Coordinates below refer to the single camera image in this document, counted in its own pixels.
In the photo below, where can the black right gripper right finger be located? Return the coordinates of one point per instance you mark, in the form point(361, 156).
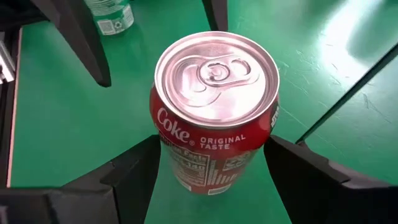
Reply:
point(317, 196)

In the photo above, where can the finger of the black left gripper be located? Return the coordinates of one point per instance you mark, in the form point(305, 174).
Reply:
point(77, 37)
point(216, 14)

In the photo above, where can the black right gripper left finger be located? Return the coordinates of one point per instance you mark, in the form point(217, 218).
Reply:
point(124, 193)

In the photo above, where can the green Sprite can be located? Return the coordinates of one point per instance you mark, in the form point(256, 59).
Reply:
point(115, 18)

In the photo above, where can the red Coke can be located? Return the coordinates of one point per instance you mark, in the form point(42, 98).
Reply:
point(214, 81)

